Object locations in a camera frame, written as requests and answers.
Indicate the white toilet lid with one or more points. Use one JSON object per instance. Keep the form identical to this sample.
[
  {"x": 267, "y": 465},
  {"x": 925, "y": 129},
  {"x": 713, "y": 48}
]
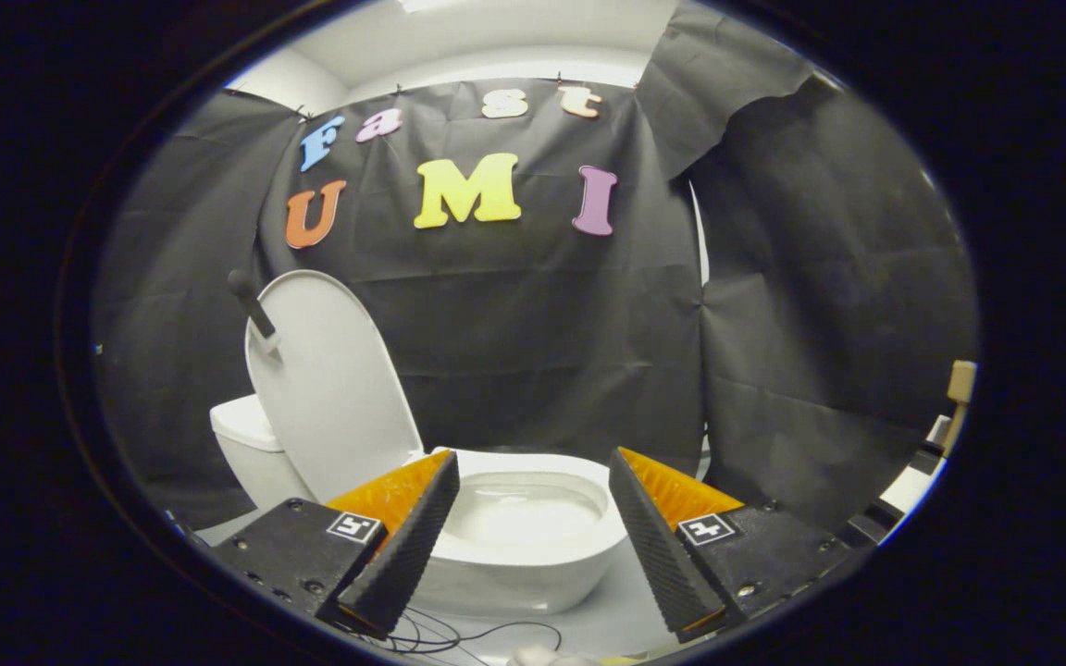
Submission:
[{"x": 329, "y": 388}]

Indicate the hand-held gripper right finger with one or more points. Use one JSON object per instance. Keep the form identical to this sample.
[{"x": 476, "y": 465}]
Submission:
[{"x": 663, "y": 555}]

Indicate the brown cardboard box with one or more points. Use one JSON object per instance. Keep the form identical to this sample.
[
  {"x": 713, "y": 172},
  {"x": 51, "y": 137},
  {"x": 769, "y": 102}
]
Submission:
[{"x": 961, "y": 381}]

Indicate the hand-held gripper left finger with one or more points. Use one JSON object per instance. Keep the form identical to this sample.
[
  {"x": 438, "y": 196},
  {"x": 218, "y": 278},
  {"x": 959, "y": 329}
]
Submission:
[{"x": 403, "y": 555}]

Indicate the yellow tape piece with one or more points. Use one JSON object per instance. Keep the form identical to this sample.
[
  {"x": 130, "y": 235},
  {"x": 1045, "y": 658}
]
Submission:
[{"x": 618, "y": 659}]

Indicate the black backdrop cloth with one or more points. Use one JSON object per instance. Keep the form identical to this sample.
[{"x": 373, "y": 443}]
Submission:
[{"x": 514, "y": 324}]

